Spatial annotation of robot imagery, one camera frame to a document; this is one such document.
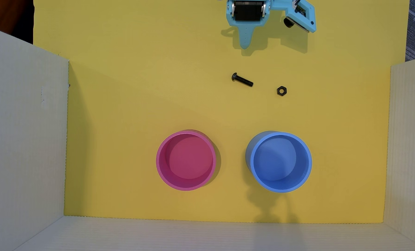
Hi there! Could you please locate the pink round box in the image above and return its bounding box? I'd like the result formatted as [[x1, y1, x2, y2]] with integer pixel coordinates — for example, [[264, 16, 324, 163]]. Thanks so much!
[[155, 130, 217, 192]]

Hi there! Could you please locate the blue round box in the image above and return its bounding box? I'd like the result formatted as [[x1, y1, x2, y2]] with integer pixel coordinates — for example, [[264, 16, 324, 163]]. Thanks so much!
[[245, 131, 313, 193]]

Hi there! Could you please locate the dark brown furniture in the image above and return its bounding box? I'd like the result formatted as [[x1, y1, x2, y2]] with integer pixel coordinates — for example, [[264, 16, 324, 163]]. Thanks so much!
[[0, 0, 35, 45]]

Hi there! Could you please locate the white corrugated cardboard box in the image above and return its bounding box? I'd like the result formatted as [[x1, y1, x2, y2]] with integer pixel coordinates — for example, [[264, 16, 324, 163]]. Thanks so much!
[[0, 24, 415, 251]]

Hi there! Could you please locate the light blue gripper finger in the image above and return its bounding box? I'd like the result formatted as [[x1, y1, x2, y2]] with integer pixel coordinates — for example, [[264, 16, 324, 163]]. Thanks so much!
[[238, 25, 256, 50]]

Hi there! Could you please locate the black bolt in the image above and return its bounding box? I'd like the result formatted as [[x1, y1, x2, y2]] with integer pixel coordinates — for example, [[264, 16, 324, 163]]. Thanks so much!
[[231, 73, 254, 88]]

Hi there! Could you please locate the yellow paper mat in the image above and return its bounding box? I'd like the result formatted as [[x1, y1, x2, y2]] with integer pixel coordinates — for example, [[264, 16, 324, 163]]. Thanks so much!
[[33, 0, 410, 224]]

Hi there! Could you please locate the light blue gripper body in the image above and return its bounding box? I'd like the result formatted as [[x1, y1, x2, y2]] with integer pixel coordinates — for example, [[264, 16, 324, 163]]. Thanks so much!
[[226, 0, 271, 27]]

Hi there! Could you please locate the light blue gripper camera mount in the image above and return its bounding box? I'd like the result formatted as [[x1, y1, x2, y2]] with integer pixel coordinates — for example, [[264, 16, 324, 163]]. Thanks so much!
[[271, 0, 317, 34]]

